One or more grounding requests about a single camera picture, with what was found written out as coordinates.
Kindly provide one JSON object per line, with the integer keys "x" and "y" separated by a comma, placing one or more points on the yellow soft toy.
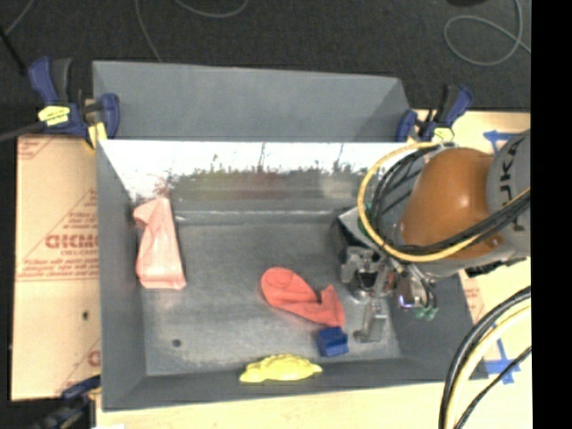
{"x": 279, "y": 369}

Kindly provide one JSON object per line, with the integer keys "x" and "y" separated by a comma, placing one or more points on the red-orange cloth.
{"x": 297, "y": 295}

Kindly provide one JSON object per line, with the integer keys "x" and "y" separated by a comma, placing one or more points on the pink cloth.
{"x": 158, "y": 248}

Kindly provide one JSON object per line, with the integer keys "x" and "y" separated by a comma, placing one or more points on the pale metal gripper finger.
{"x": 370, "y": 317}
{"x": 381, "y": 326}

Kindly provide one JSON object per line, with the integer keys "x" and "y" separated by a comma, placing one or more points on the blue block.
{"x": 332, "y": 342}

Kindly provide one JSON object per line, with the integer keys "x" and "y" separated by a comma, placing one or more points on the grey metal bin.
{"x": 250, "y": 257}

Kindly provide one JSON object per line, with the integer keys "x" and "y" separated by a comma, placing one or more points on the brown cardboard board red print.
{"x": 53, "y": 248}

